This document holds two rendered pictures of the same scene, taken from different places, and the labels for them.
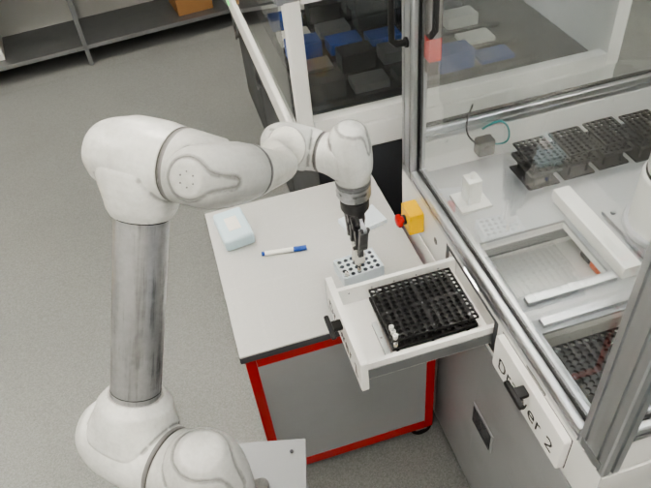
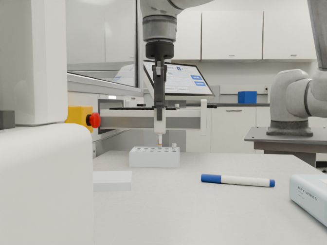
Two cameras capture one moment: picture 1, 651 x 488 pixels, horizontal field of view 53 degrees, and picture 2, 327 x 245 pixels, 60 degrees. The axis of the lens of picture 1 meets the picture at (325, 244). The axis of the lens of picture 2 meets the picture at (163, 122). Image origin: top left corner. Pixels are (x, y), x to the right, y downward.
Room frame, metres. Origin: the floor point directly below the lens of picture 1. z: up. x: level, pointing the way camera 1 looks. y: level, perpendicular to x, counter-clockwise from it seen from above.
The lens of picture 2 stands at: (1.99, 0.17, 0.92)
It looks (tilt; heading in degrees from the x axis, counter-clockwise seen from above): 4 degrees down; 200
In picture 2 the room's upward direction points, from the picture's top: straight up
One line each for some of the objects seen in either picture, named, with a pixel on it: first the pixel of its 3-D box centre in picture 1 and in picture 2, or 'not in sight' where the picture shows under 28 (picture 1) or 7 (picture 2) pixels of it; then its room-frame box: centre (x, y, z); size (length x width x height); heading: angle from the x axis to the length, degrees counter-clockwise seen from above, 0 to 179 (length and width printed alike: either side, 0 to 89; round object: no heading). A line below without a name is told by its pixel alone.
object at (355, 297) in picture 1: (425, 311); (144, 117); (1.05, -0.23, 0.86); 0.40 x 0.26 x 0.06; 102
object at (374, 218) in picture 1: (362, 221); (98, 180); (1.53, -0.12, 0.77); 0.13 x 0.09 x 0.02; 115
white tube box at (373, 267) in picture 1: (358, 267); (155, 156); (1.31, -0.09, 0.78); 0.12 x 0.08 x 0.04; 107
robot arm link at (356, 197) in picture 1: (353, 187); (159, 32); (1.29, -0.09, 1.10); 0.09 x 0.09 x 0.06
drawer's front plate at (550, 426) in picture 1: (528, 398); (135, 112); (0.77, -0.40, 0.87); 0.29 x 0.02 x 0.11; 12
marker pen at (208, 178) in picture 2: (284, 250); (236, 180); (1.43, 0.13, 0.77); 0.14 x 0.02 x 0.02; 92
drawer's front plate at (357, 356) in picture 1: (346, 331); (203, 115); (1.01, -0.03, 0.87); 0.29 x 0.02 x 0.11; 12
